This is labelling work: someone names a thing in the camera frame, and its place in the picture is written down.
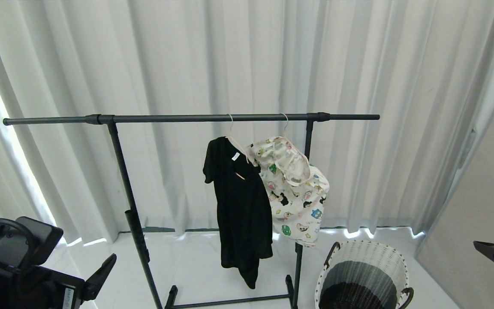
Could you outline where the black t-shirt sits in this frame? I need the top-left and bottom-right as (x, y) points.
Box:
(202, 136), (274, 290)

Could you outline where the pink clothes hanger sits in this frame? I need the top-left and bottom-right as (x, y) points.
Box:
(225, 114), (253, 181)
(278, 113), (313, 186)

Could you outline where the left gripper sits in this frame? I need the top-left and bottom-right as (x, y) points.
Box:
(0, 253), (117, 309)

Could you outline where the white laundry basket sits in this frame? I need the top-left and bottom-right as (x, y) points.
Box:
(314, 240), (415, 309)

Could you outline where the black clothes rack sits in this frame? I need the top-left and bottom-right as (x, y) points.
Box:
(3, 112), (381, 309)

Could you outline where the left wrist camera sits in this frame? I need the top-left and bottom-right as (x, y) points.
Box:
(0, 216), (64, 271)

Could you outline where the cream printed garment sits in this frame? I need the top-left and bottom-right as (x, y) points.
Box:
(246, 136), (330, 248)

